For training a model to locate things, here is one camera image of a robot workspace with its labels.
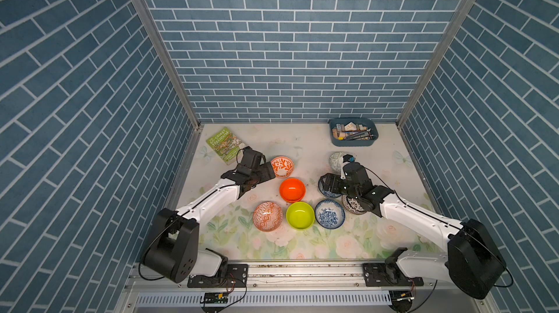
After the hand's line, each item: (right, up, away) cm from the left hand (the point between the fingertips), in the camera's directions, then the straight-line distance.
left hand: (271, 171), depth 89 cm
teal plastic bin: (+50, +23, +27) cm, 61 cm away
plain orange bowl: (+9, -9, +5) cm, 13 cm away
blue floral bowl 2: (+21, -6, -11) cm, 24 cm away
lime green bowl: (+12, -17, -3) cm, 21 cm away
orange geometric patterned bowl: (-1, -18, -2) cm, 18 cm away
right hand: (+23, -3, -3) cm, 24 cm away
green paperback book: (-25, +11, +20) cm, 33 cm away
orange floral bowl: (+4, 0, +13) cm, 14 cm away
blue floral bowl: (+24, -17, -2) cm, 29 cm away
